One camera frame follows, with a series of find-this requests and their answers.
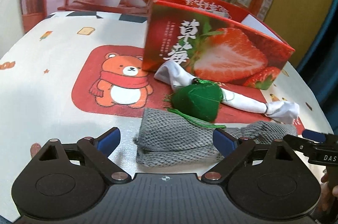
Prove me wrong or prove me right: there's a teal curtain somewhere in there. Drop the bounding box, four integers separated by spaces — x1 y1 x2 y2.
296 0 338 134

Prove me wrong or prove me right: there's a bear pattern tablecloth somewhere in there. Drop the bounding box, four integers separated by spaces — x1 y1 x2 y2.
1 12 337 223

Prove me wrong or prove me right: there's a yellow wooden panel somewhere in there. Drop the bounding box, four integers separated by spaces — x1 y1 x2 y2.
263 0 336 66

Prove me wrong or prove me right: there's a red strawberry cardboard box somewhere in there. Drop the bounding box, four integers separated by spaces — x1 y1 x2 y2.
142 0 294 90

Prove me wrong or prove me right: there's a grey knitted cloth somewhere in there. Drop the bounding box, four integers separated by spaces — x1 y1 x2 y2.
134 109 297 167

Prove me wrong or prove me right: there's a white rolled cloth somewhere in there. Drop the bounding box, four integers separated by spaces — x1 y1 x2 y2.
154 60 300 125

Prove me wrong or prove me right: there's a green knitted pyramid sachet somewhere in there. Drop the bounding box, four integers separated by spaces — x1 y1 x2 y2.
163 78 226 129

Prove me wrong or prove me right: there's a person left hand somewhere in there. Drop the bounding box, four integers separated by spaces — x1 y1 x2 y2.
30 143 41 158

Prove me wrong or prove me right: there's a person right hand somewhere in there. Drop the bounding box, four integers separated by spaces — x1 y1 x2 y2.
319 172 334 212

